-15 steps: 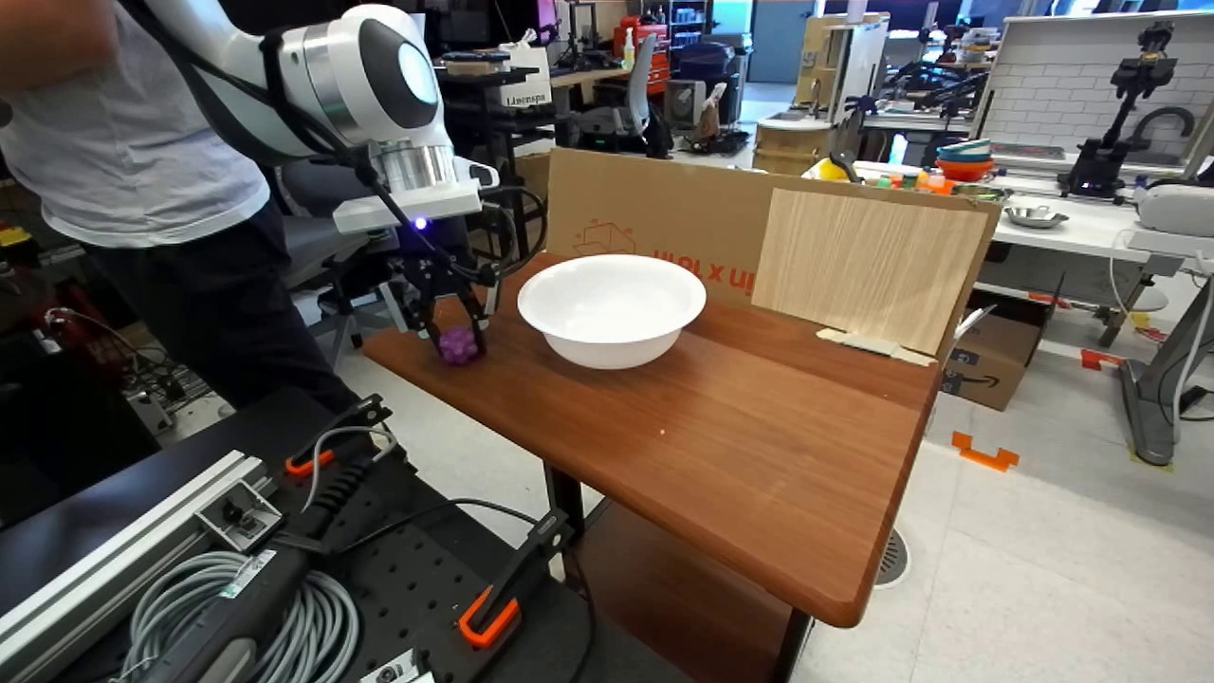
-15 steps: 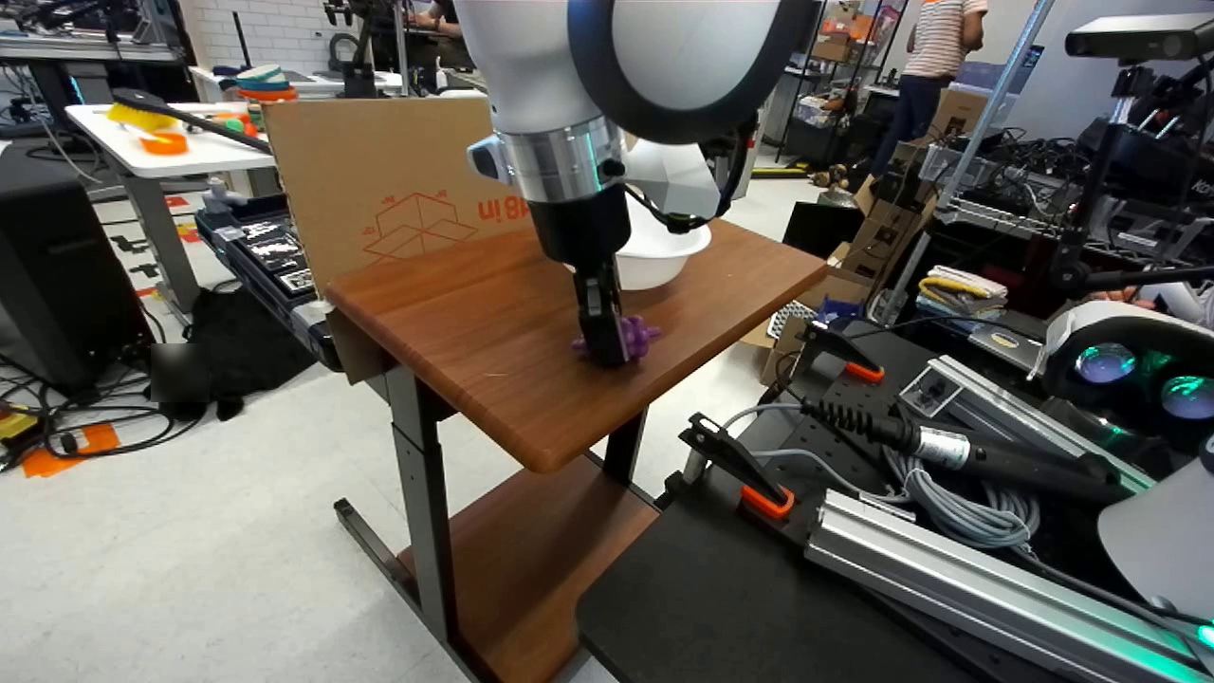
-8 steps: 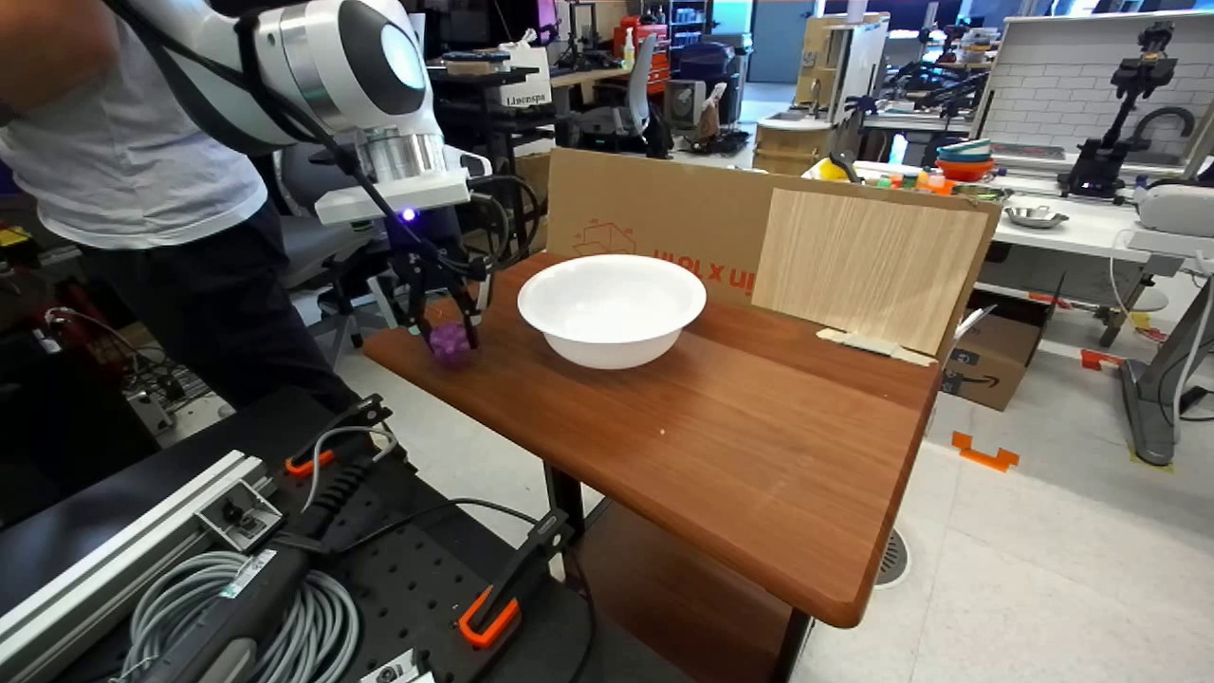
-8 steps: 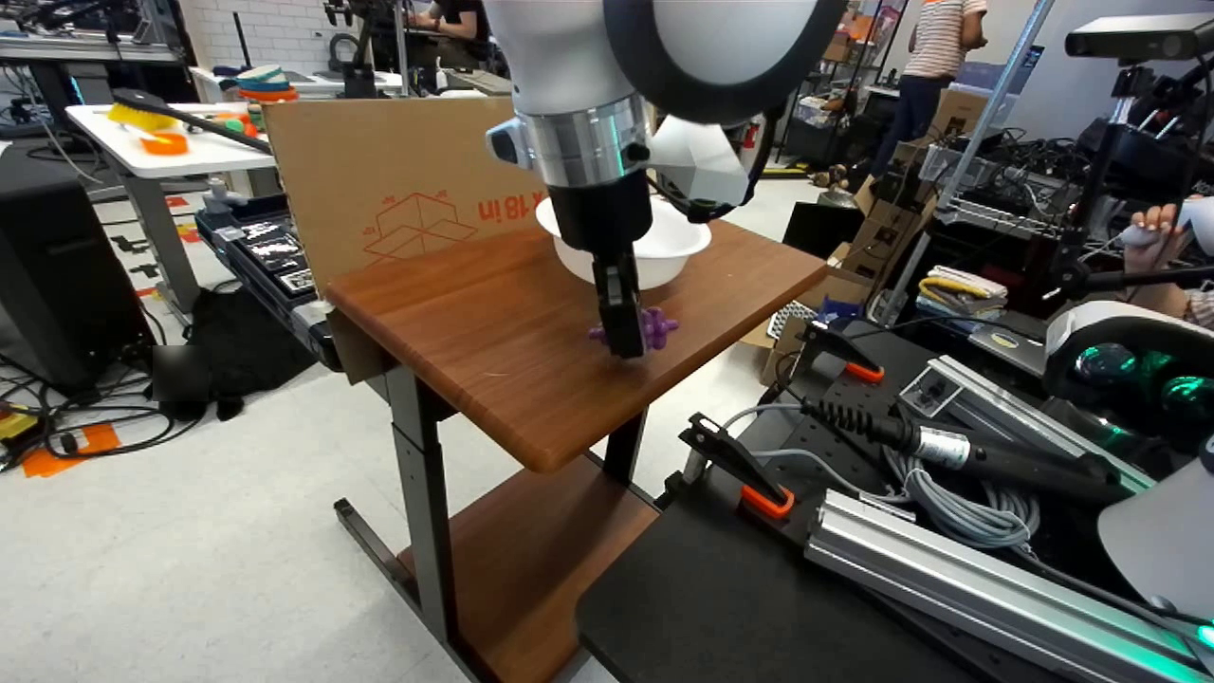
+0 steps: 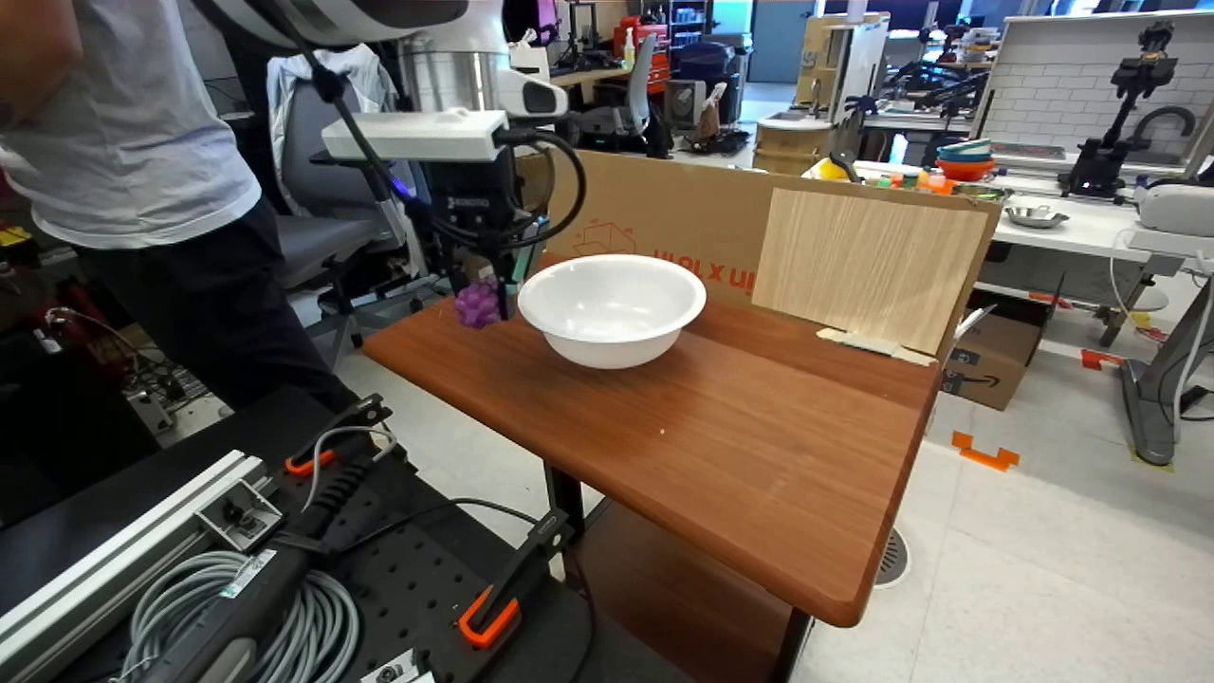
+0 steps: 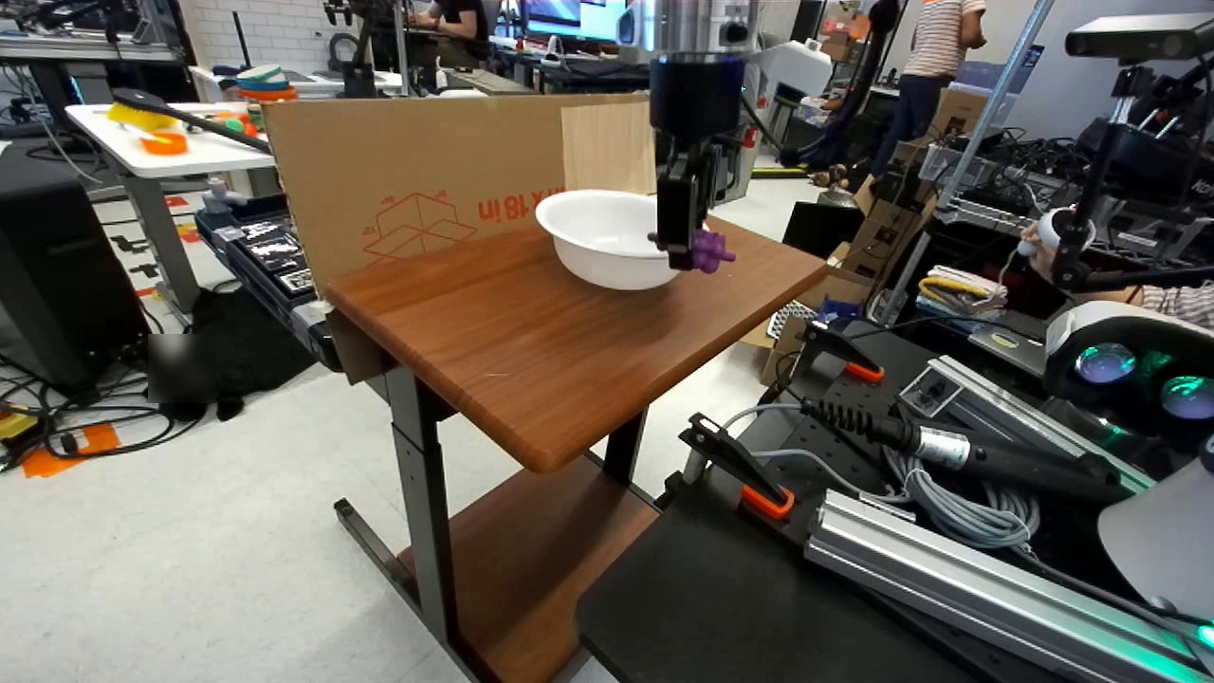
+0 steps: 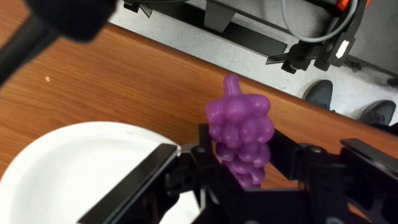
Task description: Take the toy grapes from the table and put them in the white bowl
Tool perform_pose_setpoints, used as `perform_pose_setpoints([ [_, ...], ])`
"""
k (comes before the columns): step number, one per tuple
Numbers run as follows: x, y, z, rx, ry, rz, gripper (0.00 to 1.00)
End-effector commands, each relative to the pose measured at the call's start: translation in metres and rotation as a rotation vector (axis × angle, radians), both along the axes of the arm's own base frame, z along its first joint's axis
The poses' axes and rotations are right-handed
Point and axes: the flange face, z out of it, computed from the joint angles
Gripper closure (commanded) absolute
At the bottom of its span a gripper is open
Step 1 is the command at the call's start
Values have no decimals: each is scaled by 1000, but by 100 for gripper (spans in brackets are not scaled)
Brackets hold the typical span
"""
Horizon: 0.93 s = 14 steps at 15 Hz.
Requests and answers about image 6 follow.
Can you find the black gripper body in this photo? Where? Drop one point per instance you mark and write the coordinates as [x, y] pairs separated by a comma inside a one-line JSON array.
[[696, 109]]

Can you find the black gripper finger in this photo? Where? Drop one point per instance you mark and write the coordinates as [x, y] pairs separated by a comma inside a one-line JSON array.
[[689, 222], [662, 202]]

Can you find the purple toy grapes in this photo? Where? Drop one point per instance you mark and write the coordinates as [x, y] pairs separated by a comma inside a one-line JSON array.
[[716, 251]]

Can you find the white plastic bowl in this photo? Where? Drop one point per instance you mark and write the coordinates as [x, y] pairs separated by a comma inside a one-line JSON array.
[[592, 235]]

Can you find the computer monitor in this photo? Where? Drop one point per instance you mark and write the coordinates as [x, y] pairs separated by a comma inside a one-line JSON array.
[[565, 16]]

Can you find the small printed cardboard box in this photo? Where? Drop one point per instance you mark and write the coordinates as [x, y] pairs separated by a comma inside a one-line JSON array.
[[885, 235]]

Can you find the brown wooden table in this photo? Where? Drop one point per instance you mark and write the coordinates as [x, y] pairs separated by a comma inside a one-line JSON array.
[[505, 347]]

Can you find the person in pink shirt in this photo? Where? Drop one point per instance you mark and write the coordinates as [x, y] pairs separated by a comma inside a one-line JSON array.
[[930, 63]]

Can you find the person in black shirt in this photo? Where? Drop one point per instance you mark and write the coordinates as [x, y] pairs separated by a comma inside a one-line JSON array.
[[450, 26]]

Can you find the brown cardboard box panel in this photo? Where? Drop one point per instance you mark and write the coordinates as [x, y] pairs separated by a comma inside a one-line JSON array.
[[405, 166]]

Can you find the pale yellow cloth bundle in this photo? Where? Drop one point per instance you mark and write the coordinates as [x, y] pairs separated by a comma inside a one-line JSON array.
[[960, 290]]

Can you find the small silver framed box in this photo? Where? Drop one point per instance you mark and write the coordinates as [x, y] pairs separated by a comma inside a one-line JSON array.
[[936, 388]]

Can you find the light blue metal pole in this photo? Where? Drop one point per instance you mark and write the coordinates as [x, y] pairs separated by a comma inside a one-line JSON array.
[[1000, 88]]

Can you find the black perforated base board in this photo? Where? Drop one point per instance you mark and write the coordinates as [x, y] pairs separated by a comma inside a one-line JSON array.
[[734, 603]]

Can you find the black tool tray rack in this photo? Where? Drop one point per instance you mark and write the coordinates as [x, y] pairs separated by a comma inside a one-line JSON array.
[[270, 260]]

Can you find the black bag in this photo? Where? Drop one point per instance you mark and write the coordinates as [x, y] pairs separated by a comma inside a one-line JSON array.
[[231, 355]]

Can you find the white work table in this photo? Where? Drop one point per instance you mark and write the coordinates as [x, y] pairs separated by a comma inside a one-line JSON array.
[[192, 159]]

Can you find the long black bar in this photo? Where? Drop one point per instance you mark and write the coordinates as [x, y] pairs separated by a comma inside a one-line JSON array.
[[192, 121]]

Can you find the orange flat item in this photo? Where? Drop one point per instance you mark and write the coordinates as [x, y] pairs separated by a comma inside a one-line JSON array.
[[163, 141]]

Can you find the white curved cover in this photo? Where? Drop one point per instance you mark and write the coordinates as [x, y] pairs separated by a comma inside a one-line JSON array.
[[1169, 536]]

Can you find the black cabinet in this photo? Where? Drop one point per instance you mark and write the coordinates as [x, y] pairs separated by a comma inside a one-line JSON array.
[[50, 280]]

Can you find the orange power strip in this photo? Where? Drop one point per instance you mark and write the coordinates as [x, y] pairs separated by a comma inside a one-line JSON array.
[[82, 441]]

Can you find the black bar shaped camera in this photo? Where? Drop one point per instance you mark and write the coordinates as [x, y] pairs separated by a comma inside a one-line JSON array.
[[1141, 36]]

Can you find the white stereo camera green lenses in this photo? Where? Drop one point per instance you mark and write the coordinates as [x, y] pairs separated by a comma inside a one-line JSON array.
[[1125, 361]]

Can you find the silver aluminium extrusion rail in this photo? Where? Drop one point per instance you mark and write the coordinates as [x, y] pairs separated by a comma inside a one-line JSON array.
[[990, 581]]

